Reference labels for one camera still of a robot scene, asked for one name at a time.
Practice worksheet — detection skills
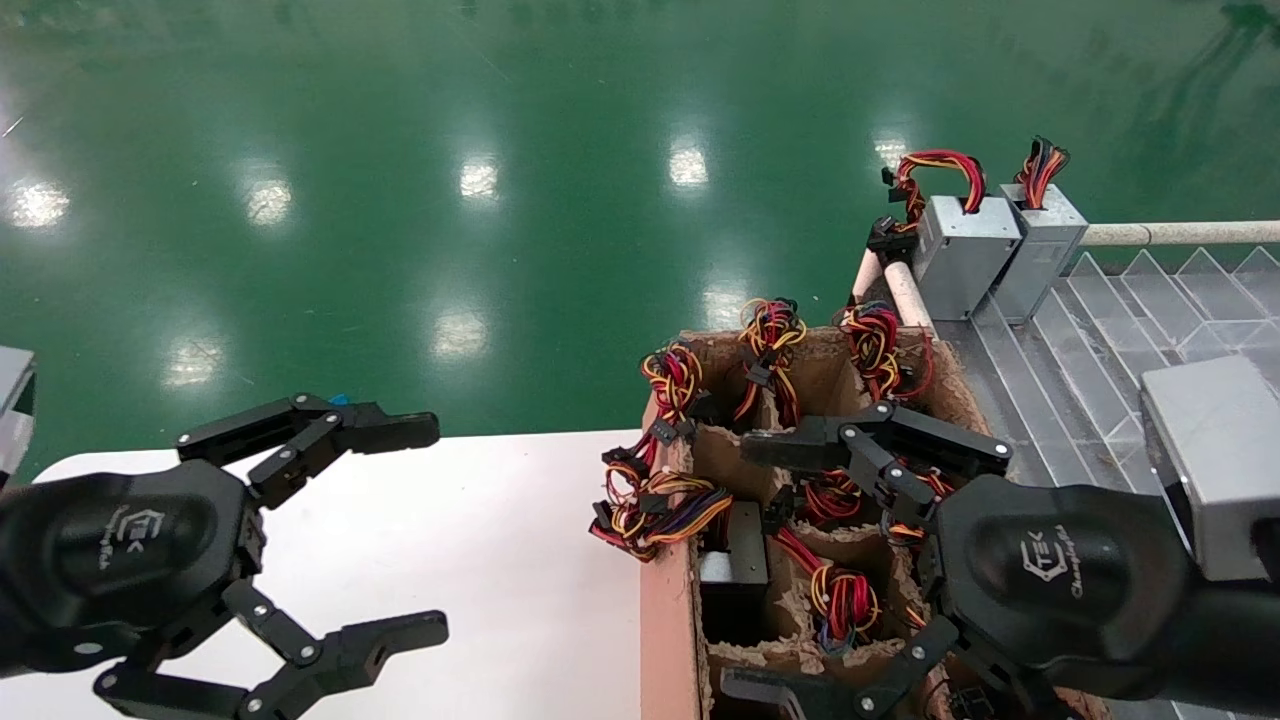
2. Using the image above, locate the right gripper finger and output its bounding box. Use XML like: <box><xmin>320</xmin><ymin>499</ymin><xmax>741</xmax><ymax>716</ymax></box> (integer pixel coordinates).
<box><xmin>740</xmin><ymin>400</ymin><xmax>1013</xmax><ymax>526</ymax></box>
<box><xmin>720</xmin><ymin>614</ymin><xmax>1056</xmax><ymax>720</ymax></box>

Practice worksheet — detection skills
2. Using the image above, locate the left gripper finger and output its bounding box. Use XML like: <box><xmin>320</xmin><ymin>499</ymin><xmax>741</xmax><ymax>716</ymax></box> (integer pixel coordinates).
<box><xmin>177</xmin><ymin>393</ymin><xmax>441</xmax><ymax>511</ymax></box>
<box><xmin>93</xmin><ymin>580</ymin><xmax>450</xmax><ymax>720</ymax></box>

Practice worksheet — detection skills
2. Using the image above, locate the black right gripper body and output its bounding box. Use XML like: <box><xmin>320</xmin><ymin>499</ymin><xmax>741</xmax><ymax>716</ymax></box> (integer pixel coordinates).
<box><xmin>918</xmin><ymin>473</ymin><xmax>1206</xmax><ymax>701</ymax></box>

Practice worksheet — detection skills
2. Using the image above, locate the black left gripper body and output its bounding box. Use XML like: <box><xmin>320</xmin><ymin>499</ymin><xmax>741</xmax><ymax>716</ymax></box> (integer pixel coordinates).
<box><xmin>0</xmin><ymin>460</ymin><xmax>267</xmax><ymax>679</ymax></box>

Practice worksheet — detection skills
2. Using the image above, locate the grey vented power supply with cables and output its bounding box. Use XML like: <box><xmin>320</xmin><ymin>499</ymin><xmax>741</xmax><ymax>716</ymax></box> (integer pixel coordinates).
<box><xmin>993</xmin><ymin>135</ymin><xmax>1090</xmax><ymax>324</ymax></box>

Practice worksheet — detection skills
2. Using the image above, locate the black power supply white label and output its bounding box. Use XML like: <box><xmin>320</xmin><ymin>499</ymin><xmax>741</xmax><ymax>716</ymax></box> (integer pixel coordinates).
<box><xmin>698</xmin><ymin>500</ymin><xmax>773</xmax><ymax>646</ymax></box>

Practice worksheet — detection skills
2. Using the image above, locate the short white rack pipe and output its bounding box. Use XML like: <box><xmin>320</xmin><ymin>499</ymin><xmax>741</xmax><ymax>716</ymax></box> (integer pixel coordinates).
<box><xmin>850</xmin><ymin>248</ymin><xmax>887</xmax><ymax>307</ymax></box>
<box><xmin>884</xmin><ymin>260</ymin><xmax>935</xmax><ymax>331</ymax></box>

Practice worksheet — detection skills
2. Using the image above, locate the grey rack with clear dividers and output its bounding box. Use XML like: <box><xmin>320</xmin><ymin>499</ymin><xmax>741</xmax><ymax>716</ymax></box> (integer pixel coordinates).
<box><xmin>935</xmin><ymin>245</ymin><xmax>1280</xmax><ymax>720</ymax></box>

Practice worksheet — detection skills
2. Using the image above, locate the brown cardboard box with dividers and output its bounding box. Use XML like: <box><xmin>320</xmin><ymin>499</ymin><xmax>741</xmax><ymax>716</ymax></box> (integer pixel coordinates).
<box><xmin>643</xmin><ymin>325</ymin><xmax>1113</xmax><ymax>720</ymax></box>

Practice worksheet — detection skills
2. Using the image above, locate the long white rack pipe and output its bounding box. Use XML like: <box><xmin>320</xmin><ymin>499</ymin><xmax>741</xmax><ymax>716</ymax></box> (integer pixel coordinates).
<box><xmin>1080</xmin><ymin>221</ymin><xmax>1280</xmax><ymax>248</ymax></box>

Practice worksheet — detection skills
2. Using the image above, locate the power supply cable bundle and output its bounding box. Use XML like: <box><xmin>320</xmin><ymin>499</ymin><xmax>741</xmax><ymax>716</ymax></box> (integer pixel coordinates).
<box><xmin>900</xmin><ymin>465</ymin><xmax>956</xmax><ymax>501</ymax></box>
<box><xmin>833</xmin><ymin>302</ymin><xmax>937</xmax><ymax>403</ymax></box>
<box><xmin>735</xmin><ymin>297</ymin><xmax>807</xmax><ymax>429</ymax></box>
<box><xmin>798</xmin><ymin>468</ymin><xmax>866</xmax><ymax>529</ymax></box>
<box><xmin>590</xmin><ymin>445</ymin><xmax>738</xmax><ymax>564</ymax></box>
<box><xmin>883</xmin><ymin>515</ymin><xmax>936</xmax><ymax>633</ymax></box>
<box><xmin>640</xmin><ymin>340</ymin><xmax>707</xmax><ymax>448</ymax></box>
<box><xmin>770</xmin><ymin>528</ymin><xmax>883</xmax><ymax>646</ymax></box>

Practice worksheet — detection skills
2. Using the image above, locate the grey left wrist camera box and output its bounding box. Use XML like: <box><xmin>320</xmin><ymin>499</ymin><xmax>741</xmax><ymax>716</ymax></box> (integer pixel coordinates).
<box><xmin>0</xmin><ymin>345</ymin><xmax>37</xmax><ymax>479</ymax></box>

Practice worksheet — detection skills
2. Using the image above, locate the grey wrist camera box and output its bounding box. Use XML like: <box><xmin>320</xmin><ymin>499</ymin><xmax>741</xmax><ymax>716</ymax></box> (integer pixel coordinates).
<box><xmin>1140</xmin><ymin>354</ymin><xmax>1280</xmax><ymax>583</ymax></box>
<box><xmin>0</xmin><ymin>345</ymin><xmax>37</xmax><ymax>479</ymax></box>

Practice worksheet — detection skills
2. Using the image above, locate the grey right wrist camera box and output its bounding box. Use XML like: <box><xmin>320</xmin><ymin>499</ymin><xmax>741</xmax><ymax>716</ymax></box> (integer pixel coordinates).
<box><xmin>1140</xmin><ymin>354</ymin><xmax>1280</xmax><ymax>583</ymax></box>

